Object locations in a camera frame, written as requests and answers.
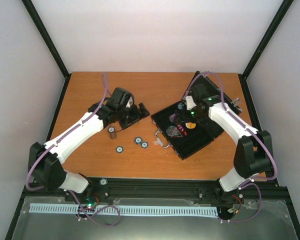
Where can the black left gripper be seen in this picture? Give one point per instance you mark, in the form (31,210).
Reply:
(137,117)

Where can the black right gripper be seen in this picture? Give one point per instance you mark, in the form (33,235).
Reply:
(200,119)

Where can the white dealer button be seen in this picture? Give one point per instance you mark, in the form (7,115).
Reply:
(190,125)

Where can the brown chip stack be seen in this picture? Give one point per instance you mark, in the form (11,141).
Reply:
(112,133)

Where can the black poker set case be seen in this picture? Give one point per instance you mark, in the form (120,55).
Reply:
(188,130)

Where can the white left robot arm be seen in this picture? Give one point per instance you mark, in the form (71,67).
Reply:
(46,160)

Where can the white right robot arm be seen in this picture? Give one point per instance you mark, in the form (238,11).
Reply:
(252,155)

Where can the black aluminium frame rail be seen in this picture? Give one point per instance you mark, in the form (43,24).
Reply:
(205,192)

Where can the white perforated cable strip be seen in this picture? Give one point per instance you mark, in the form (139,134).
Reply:
(126,210)

